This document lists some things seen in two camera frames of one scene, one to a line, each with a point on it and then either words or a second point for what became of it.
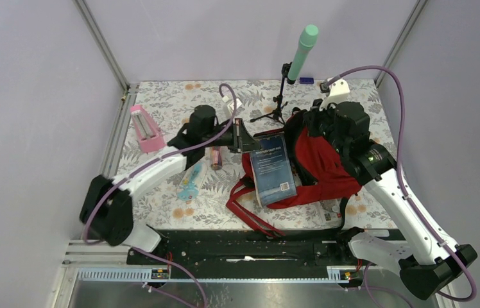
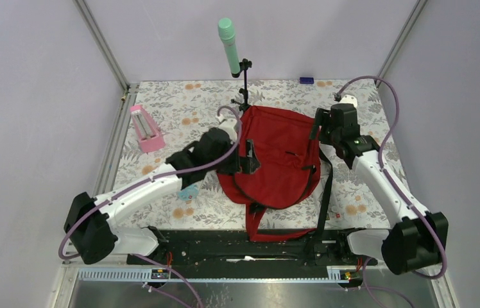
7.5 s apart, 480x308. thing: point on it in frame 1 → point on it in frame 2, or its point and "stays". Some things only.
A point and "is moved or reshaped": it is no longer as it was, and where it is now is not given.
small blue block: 306,80 stays
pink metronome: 150,138 stays
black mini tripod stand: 277,112 → 244,106
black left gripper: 242,140 → 247,164
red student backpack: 302,166 is moved or reshaped
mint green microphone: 307,39 → 227,35
